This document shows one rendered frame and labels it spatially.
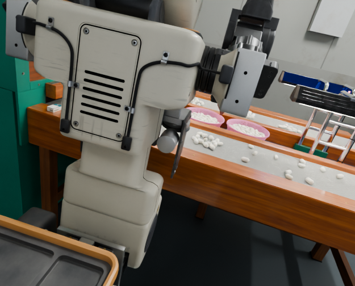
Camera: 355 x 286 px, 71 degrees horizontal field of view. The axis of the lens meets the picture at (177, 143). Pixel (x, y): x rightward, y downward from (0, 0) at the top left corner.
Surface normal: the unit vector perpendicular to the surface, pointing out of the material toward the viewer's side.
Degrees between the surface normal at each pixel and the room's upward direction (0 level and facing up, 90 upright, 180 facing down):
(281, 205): 90
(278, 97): 90
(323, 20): 90
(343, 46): 90
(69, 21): 82
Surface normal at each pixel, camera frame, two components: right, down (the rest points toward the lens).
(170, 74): -0.17, 0.26
